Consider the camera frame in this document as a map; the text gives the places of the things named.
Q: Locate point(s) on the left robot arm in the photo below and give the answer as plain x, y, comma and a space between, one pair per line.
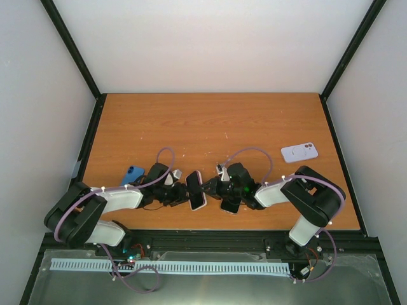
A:
75, 218

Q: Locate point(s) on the black frame post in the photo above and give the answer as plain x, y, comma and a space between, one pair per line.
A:
354, 44
59, 24

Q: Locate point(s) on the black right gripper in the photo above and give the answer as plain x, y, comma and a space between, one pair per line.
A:
213, 187

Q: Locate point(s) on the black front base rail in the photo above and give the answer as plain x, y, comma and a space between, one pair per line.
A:
270, 243

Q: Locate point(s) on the light blue cable duct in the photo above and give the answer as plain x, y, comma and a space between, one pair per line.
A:
174, 267

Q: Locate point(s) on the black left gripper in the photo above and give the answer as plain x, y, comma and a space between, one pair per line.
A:
180, 195

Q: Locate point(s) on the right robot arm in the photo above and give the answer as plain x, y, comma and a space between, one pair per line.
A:
317, 199

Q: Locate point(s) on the black left frame post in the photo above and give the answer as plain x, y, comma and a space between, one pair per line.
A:
59, 24

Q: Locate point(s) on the lilac phone case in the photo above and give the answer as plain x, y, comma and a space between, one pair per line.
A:
300, 152

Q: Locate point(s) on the blue smartphone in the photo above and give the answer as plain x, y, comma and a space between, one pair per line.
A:
132, 174

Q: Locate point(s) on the beige silicone phone case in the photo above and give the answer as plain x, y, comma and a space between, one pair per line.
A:
198, 190

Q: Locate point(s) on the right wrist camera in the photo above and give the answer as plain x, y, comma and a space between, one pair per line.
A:
221, 169

